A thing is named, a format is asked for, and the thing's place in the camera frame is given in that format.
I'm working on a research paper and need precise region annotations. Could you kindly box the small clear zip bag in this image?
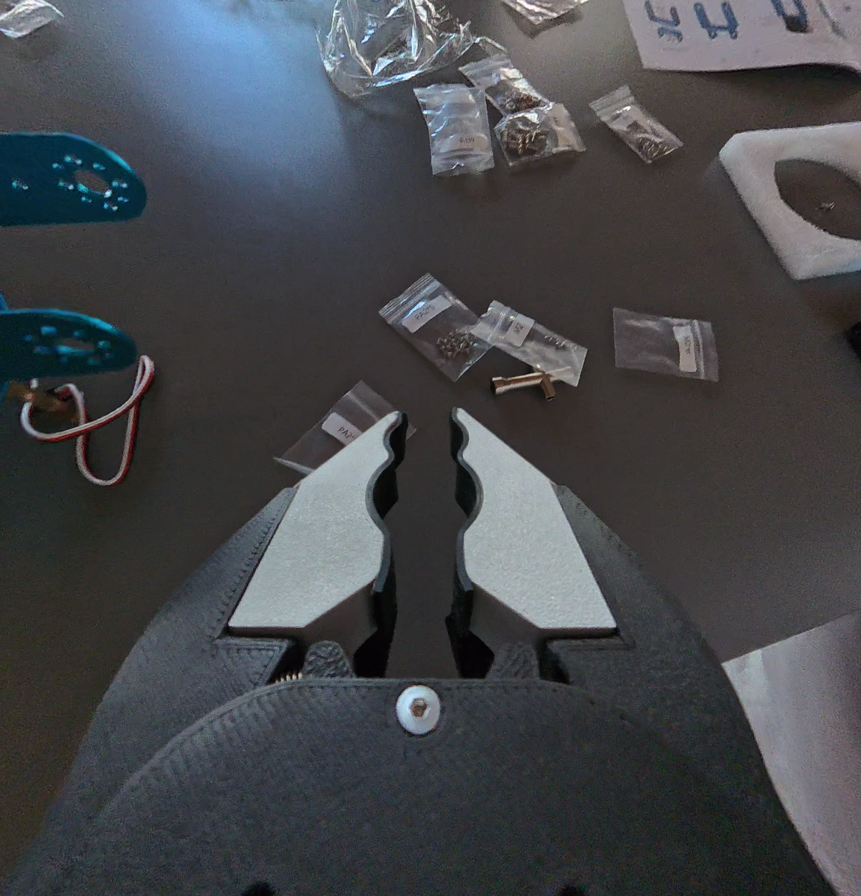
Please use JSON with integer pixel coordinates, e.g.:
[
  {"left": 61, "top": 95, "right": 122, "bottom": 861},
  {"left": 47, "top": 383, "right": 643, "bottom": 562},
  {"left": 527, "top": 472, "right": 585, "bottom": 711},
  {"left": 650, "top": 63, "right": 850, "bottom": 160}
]
[
  {"left": 0, "top": 0, "right": 65, "bottom": 37},
  {"left": 611, "top": 307, "right": 720, "bottom": 383},
  {"left": 471, "top": 300, "right": 590, "bottom": 387},
  {"left": 412, "top": 83, "right": 496, "bottom": 177},
  {"left": 502, "top": 0, "right": 590, "bottom": 27}
]

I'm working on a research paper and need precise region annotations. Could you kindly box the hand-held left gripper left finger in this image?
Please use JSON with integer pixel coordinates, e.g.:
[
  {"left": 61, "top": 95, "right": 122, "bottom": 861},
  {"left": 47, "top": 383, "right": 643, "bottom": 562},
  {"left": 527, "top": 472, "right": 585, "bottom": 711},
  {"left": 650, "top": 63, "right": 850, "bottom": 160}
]
[{"left": 228, "top": 411, "right": 409, "bottom": 679}]

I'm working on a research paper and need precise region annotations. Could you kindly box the large crumpled clear plastic bag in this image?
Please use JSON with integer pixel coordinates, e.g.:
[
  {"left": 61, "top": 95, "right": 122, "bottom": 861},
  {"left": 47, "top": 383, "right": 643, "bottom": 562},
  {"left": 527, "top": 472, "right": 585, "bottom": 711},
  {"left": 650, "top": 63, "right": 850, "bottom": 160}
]
[{"left": 316, "top": 0, "right": 475, "bottom": 99}]

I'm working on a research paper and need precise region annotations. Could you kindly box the silver socket wrench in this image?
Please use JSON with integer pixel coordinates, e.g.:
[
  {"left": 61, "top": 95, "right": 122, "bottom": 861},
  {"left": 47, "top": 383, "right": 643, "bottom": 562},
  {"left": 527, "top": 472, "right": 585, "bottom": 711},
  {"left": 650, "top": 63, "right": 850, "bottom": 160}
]
[{"left": 491, "top": 367, "right": 559, "bottom": 406}]

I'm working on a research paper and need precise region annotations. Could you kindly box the person's white shirt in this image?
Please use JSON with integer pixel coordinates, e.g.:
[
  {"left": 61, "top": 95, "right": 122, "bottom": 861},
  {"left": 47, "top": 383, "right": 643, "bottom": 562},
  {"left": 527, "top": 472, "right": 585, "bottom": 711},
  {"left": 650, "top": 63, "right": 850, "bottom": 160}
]
[{"left": 721, "top": 603, "right": 861, "bottom": 896}]

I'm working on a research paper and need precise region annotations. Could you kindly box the blue toy robot arm base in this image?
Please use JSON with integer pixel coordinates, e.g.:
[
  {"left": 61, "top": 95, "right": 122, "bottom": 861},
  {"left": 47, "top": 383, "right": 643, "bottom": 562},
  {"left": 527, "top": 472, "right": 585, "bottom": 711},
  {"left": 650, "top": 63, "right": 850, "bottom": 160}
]
[{"left": 0, "top": 132, "right": 149, "bottom": 436}]

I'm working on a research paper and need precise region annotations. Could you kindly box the white red servo cable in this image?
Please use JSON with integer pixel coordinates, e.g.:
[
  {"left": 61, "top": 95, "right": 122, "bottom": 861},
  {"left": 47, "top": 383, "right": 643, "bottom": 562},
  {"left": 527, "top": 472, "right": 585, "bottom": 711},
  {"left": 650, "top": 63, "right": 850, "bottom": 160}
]
[{"left": 20, "top": 355, "right": 156, "bottom": 488}]

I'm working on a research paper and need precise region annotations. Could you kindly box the dark grey desk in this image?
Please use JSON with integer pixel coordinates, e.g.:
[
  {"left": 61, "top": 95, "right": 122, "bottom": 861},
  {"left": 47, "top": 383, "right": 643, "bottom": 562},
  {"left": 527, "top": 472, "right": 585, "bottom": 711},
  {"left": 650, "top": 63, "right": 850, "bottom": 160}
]
[{"left": 0, "top": 0, "right": 861, "bottom": 896}]

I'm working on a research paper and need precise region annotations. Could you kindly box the clear zip bag of screws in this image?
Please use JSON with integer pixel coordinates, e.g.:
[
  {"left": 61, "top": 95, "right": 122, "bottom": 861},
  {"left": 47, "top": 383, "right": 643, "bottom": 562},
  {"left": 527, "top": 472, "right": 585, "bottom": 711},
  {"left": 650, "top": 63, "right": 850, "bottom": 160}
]
[
  {"left": 378, "top": 272, "right": 492, "bottom": 383},
  {"left": 493, "top": 103, "right": 587, "bottom": 169}
]

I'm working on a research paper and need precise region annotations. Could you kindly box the clear zip bag of nuts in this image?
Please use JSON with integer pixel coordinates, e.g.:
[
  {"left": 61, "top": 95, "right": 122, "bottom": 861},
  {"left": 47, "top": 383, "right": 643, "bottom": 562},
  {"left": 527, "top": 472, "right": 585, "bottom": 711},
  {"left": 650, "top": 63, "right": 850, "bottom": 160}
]
[
  {"left": 458, "top": 52, "right": 552, "bottom": 118},
  {"left": 589, "top": 84, "right": 685, "bottom": 166}
]

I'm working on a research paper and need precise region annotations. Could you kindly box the illustrated instruction booklet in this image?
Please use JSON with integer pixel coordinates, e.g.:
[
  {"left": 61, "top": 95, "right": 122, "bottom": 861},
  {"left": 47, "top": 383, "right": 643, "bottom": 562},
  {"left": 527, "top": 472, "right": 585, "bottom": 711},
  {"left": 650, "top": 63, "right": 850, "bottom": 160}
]
[{"left": 621, "top": 0, "right": 861, "bottom": 86}]

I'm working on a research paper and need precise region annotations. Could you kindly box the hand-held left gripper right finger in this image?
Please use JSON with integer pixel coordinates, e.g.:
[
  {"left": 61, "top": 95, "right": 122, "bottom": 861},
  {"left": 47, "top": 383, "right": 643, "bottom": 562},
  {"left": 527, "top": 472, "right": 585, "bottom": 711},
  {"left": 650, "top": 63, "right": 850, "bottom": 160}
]
[{"left": 444, "top": 407, "right": 617, "bottom": 679}]

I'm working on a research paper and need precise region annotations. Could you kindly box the white foam frame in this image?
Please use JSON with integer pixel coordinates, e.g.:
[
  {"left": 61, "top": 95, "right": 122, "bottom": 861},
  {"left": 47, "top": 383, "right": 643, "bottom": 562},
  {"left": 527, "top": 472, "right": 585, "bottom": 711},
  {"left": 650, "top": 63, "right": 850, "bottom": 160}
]
[{"left": 718, "top": 120, "right": 861, "bottom": 282}]

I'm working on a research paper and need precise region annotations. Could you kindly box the clear bag of tiny screws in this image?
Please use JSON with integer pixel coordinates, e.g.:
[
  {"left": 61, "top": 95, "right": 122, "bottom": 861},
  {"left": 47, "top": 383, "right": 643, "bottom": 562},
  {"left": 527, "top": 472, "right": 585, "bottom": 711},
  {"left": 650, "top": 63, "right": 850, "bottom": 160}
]
[{"left": 273, "top": 380, "right": 417, "bottom": 478}]

